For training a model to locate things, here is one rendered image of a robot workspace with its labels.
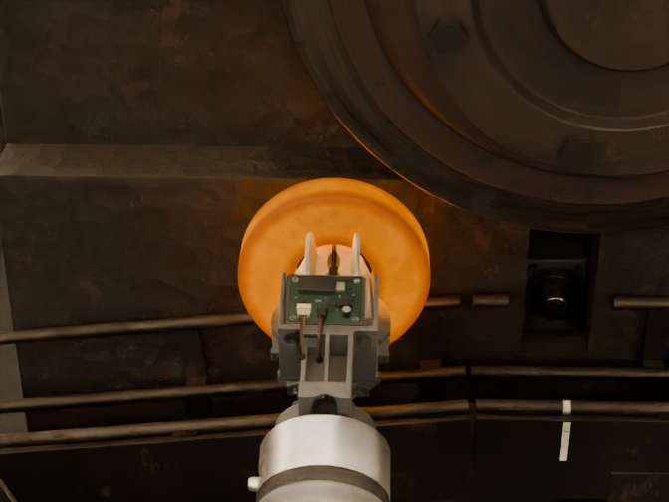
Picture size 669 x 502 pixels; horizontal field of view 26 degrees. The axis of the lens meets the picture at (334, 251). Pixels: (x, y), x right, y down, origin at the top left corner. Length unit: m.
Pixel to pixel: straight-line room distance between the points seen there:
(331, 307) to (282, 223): 0.12
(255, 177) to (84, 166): 0.14
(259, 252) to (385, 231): 0.10
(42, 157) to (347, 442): 0.43
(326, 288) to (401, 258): 0.12
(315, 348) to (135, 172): 0.27
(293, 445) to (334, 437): 0.03
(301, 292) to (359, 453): 0.14
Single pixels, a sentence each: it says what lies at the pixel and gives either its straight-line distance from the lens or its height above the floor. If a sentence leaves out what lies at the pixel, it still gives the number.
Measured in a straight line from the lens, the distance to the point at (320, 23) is 1.03.
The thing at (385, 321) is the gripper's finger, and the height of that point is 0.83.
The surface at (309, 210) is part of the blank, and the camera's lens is 1.12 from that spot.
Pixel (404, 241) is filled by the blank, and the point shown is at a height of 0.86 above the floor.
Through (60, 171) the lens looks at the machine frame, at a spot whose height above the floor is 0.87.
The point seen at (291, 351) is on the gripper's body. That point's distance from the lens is 1.03.
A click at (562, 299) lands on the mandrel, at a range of 1.28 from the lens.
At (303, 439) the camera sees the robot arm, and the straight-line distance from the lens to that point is 0.96.
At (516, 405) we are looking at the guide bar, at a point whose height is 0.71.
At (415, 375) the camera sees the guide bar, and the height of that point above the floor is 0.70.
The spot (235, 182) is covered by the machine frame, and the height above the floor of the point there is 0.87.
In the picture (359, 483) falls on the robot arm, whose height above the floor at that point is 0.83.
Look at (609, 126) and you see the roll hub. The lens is 0.98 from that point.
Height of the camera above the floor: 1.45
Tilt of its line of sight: 32 degrees down
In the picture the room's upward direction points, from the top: straight up
